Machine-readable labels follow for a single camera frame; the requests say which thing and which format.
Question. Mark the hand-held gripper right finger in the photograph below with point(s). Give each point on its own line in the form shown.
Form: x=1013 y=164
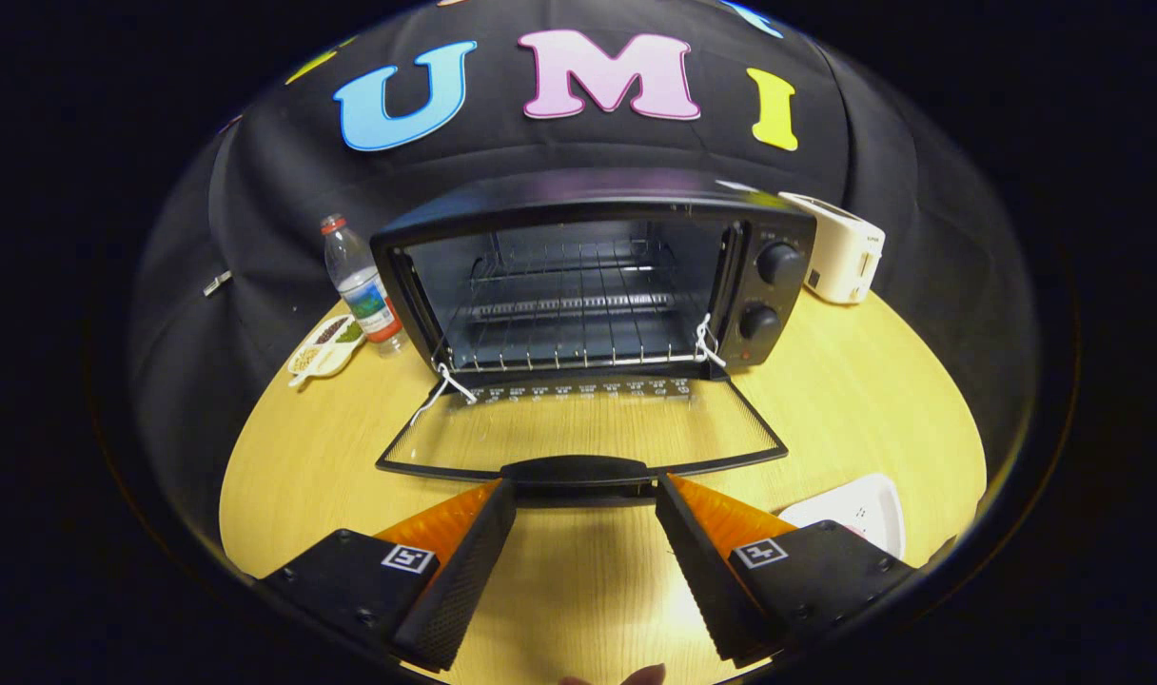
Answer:
x=707 y=580

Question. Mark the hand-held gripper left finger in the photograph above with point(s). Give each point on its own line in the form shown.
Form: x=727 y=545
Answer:
x=464 y=580

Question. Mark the white square dish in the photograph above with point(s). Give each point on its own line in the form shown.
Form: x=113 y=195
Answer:
x=873 y=504

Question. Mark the black toaster oven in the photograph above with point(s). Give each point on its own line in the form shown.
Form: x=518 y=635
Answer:
x=778 y=285

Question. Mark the white bread toaster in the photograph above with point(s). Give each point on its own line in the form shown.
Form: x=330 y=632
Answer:
x=840 y=252

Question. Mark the white divided snack dish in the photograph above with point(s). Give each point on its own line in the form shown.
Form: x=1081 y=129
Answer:
x=326 y=347

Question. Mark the clear plastic water bottle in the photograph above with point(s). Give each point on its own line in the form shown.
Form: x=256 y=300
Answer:
x=364 y=295

